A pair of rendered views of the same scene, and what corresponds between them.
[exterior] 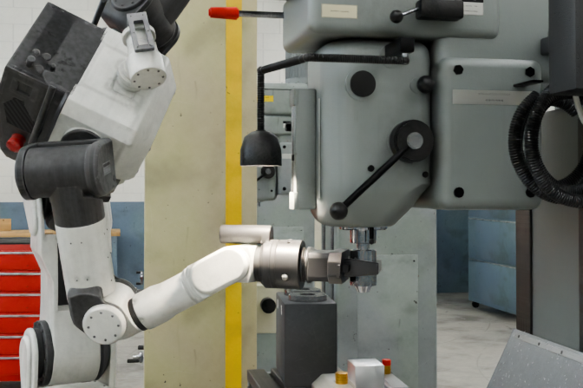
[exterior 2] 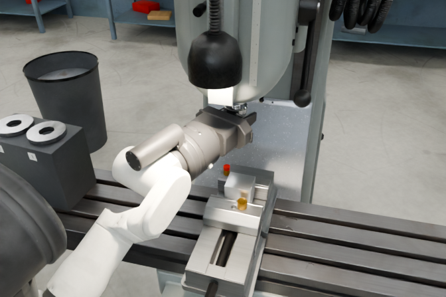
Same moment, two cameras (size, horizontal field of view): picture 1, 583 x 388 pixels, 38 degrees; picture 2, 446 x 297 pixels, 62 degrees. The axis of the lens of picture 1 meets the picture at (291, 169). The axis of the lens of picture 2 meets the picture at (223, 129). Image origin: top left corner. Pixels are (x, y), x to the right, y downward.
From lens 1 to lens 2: 137 cm
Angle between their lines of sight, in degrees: 70
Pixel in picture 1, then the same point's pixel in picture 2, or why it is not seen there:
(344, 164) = (287, 47)
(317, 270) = (231, 144)
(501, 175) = not seen: hidden behind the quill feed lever
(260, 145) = (239, 57)
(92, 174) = (62, 246)
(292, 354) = (68, 185)
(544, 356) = (255, 106)
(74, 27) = not seen: outside the picture
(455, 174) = not seen: hidden behind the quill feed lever
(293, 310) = (58, 153)
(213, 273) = (167, 210)
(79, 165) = (26, 254)
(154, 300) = (100, 281)
